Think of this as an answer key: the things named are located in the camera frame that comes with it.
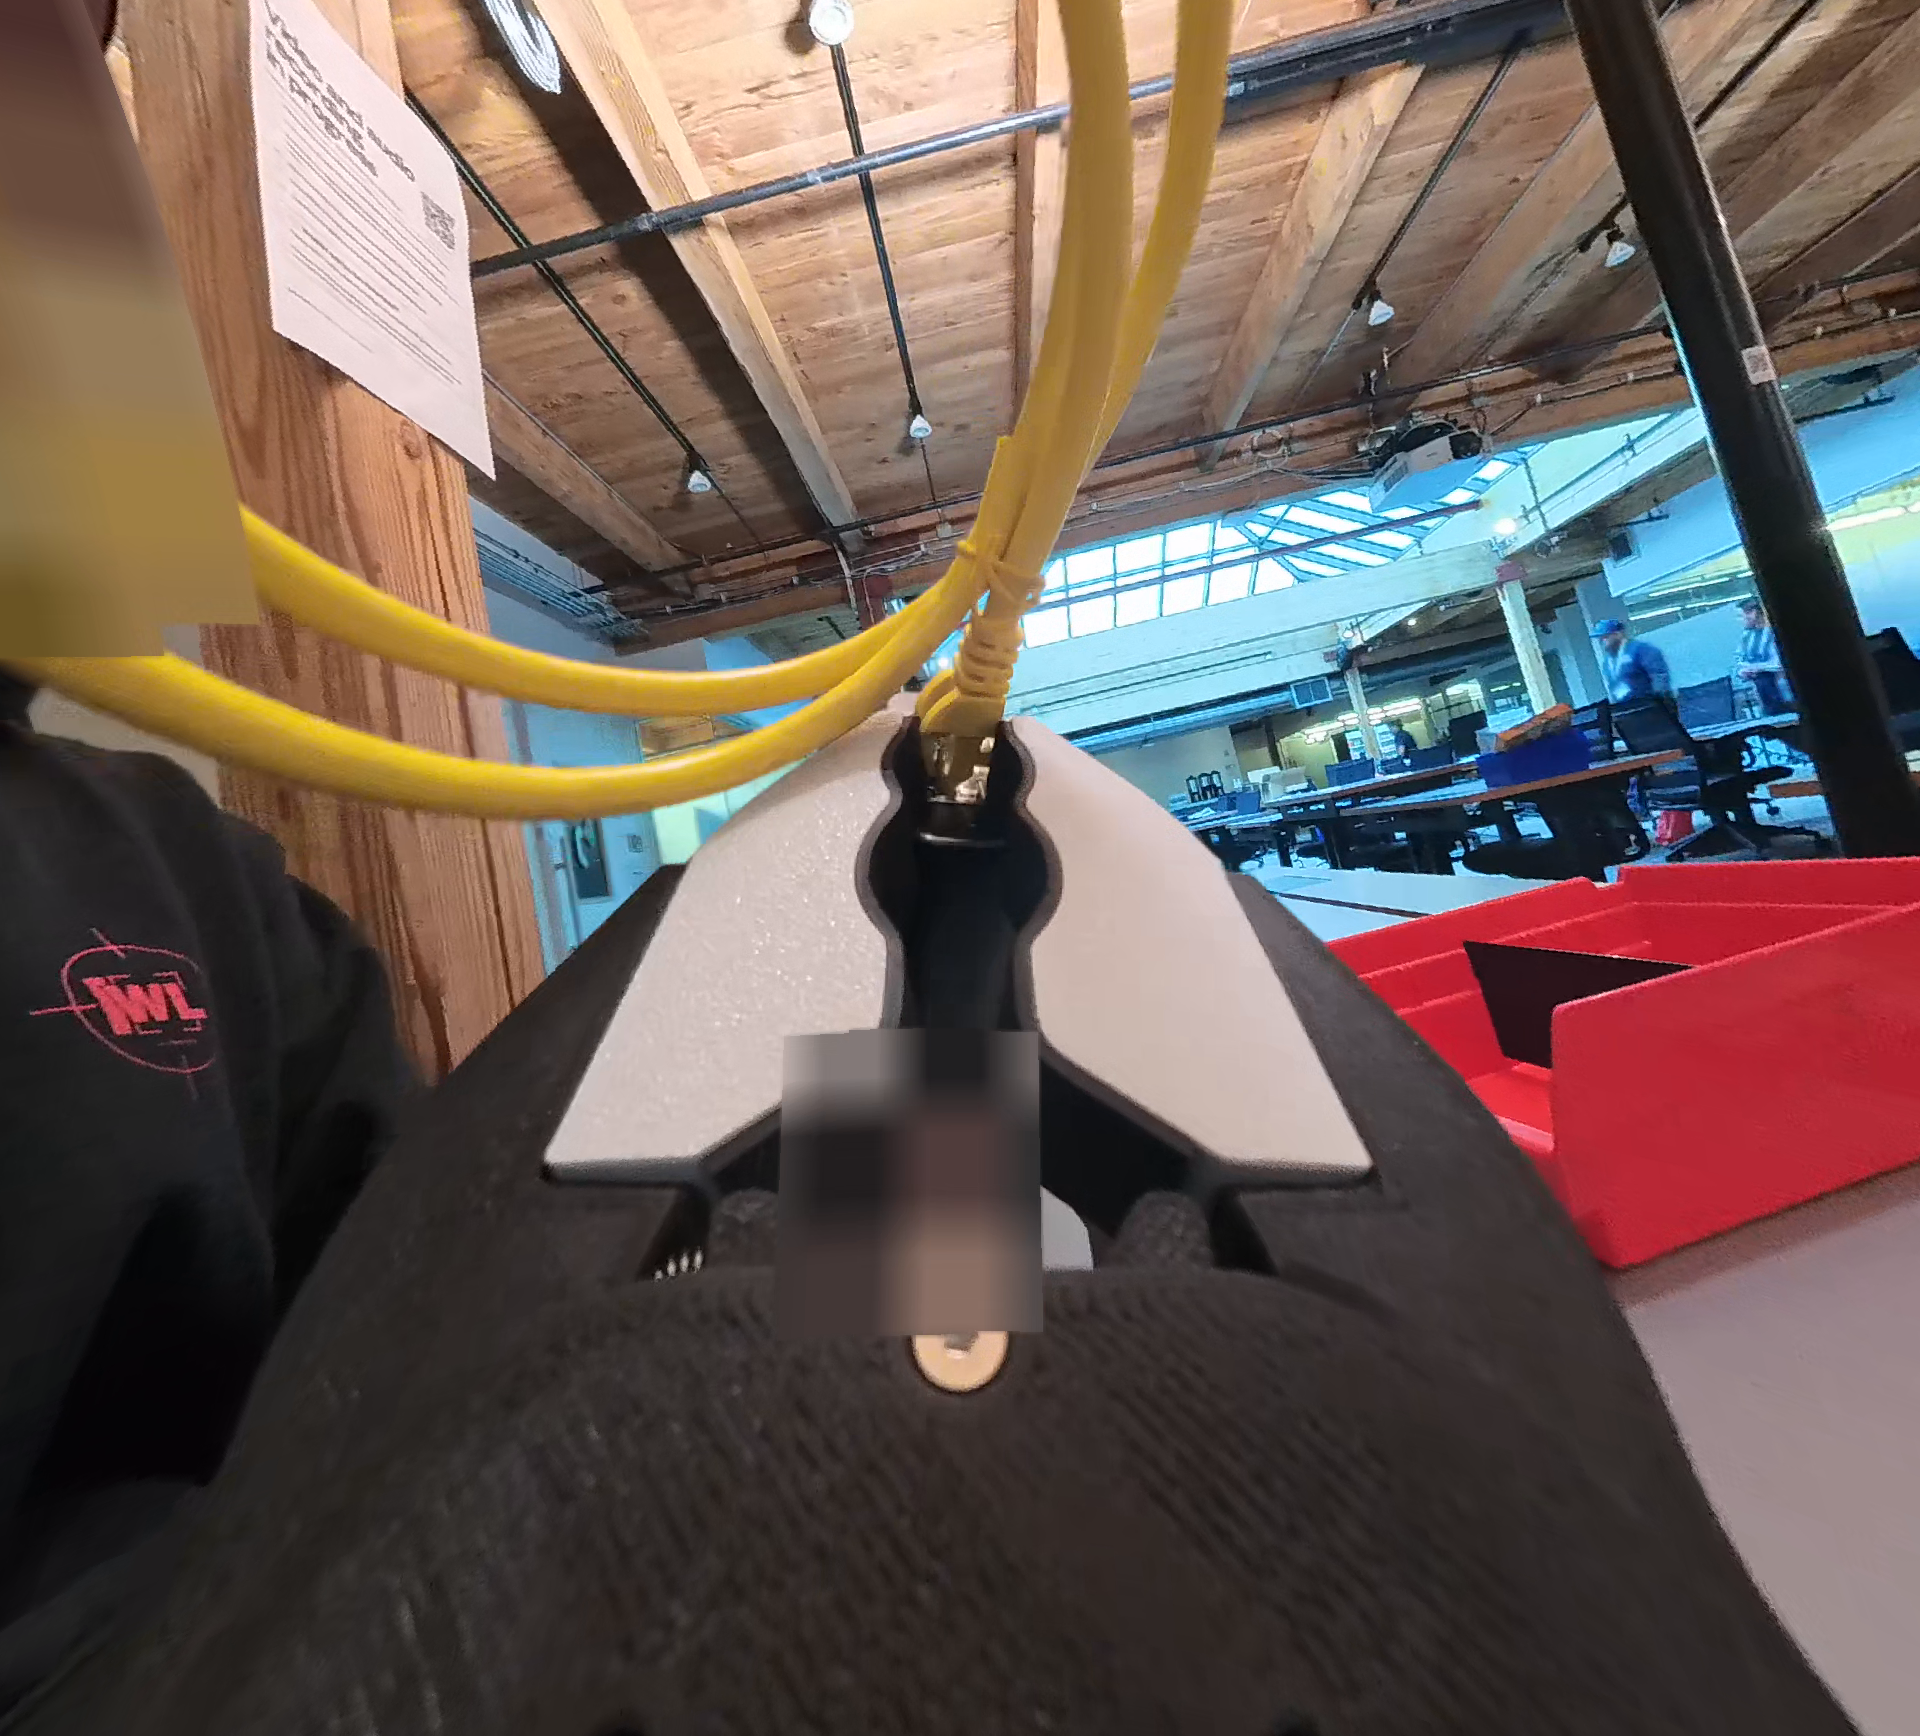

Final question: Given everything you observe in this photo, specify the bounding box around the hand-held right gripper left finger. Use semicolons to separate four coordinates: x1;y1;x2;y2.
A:
542;712;920;1190

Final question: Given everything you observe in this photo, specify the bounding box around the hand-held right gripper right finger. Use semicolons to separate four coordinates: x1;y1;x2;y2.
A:
1005;712;1378;1190

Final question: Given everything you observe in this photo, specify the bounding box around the black ethernet splitter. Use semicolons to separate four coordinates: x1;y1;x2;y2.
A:
905;798;1041;1036

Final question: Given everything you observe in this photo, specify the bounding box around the blue storage crate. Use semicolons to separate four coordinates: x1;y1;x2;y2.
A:
1476;729;1592;791

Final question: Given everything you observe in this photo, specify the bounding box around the red plastic bin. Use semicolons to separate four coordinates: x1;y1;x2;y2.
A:
1327;854;1920;1274

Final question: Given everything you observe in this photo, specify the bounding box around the white ceiling projector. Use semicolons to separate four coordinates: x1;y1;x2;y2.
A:
1364;413;1490;516

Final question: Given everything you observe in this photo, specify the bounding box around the white paper notice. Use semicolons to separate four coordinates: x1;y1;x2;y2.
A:
241;0;501;482

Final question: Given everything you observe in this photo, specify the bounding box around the black stand pole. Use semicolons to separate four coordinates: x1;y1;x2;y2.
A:
1507;0;1920;857

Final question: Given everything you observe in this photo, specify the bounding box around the wooden post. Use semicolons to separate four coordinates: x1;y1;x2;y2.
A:
104;0;547;1083

